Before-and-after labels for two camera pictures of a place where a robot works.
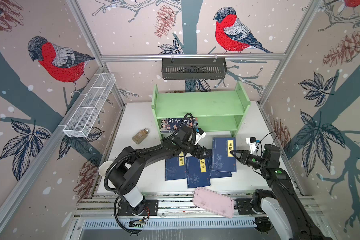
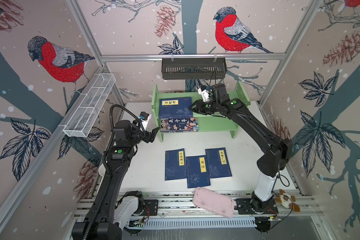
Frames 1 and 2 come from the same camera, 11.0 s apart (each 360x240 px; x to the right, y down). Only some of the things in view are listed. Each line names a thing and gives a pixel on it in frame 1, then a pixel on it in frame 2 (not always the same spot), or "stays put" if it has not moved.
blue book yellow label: [175, 168] stays put
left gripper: [200, 155] to [150, 136]
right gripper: [244, 156] to [200, 107]
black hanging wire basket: [193, 68] stays put
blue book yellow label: [198, 172] stays put
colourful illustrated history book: [170, 125] stays put
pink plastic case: [214, 201] stays put
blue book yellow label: [222, 160] to [175, 108]
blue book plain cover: [214, 174] stays put
